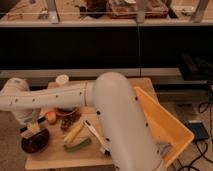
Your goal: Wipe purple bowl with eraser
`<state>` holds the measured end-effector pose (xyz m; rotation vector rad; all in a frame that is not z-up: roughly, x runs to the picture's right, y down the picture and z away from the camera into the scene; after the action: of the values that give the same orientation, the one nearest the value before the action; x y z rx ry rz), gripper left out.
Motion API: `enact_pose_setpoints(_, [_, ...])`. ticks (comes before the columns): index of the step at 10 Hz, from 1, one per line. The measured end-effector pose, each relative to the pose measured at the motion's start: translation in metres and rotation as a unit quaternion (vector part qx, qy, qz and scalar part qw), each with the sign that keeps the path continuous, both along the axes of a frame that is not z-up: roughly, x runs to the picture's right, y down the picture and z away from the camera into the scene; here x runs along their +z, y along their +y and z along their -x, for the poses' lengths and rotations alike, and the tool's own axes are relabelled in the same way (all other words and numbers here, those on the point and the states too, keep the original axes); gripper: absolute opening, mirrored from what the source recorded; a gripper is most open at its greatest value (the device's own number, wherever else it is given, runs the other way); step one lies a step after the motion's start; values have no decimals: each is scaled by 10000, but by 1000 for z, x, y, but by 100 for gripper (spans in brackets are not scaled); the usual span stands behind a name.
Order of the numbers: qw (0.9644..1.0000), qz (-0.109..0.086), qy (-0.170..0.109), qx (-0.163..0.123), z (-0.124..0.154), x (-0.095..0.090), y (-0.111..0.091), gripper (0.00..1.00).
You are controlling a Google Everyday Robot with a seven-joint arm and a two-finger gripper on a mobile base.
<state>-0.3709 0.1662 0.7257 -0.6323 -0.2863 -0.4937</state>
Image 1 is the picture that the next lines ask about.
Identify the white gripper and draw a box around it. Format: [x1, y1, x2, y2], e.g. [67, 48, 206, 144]
[12, 109, 41, 125]

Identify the yellow and black eraser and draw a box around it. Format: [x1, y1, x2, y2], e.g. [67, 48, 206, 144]
[20, 117, 46, 138]

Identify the dark purple bowl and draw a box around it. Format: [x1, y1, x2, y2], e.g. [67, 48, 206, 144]
[21, 129, 50, 154]

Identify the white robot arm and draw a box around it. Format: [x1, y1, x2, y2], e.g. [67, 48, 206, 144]
[0, 72, 166, 171]

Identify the orange apple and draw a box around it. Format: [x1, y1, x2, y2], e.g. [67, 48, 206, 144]
[45, 111, 56, 124]

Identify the orange shallow dish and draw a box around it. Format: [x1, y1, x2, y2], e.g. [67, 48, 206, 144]
[54, 107, 78, 117]

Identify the yellow corn cob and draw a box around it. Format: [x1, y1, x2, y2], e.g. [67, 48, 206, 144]
[64, 123, 84, 144]

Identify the white cup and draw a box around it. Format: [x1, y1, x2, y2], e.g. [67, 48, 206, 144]
[55, 74, 69, 86]

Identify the wooden board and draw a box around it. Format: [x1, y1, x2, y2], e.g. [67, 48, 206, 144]
[24, 77, 158, 171]

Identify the green cucumber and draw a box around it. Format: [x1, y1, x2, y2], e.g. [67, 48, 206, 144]
[64, 138, 92, 152]

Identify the yellow plastic bin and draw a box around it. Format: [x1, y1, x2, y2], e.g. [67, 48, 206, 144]
[135, 87, 194, 167]

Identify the blue foot pedal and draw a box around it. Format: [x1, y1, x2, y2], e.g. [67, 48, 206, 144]
[187, 122, 209, 142]

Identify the white handled brush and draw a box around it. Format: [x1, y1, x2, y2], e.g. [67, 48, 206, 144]
[84, 120, 110, 155]

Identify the black cable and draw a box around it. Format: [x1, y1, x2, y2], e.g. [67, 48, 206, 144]
[176, 79, 213, 171]

